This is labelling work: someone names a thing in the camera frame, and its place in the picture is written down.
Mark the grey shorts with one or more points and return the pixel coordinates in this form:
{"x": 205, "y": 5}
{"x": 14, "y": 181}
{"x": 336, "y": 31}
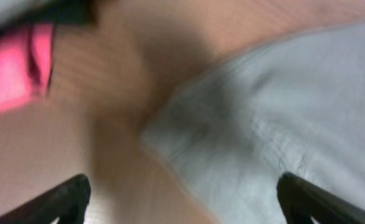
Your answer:
{"x": 294, "y": 105}

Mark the red folded garment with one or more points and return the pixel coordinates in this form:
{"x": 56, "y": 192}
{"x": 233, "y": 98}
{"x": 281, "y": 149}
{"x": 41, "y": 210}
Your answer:
{"x": 25, "y": 65}

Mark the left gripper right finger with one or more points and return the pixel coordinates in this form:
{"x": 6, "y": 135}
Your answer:
{"x": 303, "y": 202}

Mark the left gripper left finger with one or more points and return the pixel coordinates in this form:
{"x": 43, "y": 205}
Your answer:
{"x": 66, "y": 203}

